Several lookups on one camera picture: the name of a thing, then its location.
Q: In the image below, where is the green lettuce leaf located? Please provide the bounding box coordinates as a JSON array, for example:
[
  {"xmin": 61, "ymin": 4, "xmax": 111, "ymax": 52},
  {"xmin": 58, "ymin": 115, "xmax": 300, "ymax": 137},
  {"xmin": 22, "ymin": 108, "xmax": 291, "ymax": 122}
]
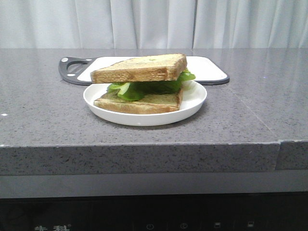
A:
[{"xmin": 106, "ymin": 69, "xmax": 195, "ymax": 101}]

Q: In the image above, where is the toasted bread slice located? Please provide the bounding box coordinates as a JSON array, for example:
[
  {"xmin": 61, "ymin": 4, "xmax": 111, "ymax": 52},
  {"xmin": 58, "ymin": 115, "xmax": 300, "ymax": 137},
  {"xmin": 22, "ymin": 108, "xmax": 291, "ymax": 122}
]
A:
[
  {"xmin": 93, "ymin": 89, "xmax": 183, "ymax": 115},
  {"xmin": 90, "ymin": 53, "xmax": 187, "ymax": 84}
]

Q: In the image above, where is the white round plate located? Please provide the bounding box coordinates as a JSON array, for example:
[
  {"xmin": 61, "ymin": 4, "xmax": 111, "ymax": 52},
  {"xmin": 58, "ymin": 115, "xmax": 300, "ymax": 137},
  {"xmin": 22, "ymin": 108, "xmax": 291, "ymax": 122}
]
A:
[{"xmin": 83, "ymin": 80, "xmax": 207, "ymax": 126}]

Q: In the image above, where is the white cutting board black rim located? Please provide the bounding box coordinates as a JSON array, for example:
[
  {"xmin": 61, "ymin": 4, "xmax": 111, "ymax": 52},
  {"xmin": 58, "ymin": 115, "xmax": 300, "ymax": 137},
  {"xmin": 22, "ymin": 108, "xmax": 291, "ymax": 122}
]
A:
[{"xmin": 58, "ymin": 56, "xmax": 230, "ymax": 86}]

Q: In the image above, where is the black appliance control panel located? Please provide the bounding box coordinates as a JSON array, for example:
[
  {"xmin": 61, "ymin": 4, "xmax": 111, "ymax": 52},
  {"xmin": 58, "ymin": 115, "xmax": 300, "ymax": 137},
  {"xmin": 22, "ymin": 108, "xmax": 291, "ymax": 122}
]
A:
[{"xmin": 0, "ymin": 192, "xmax": 308, "ymax": 231}]

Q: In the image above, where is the white curtain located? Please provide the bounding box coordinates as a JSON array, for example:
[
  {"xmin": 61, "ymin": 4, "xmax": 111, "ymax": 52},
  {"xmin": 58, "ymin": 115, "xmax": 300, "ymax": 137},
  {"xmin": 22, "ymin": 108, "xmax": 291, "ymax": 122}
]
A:
[{"xmin": 0, "ymin": 0, "xmax": 308, "ymax": 49}]

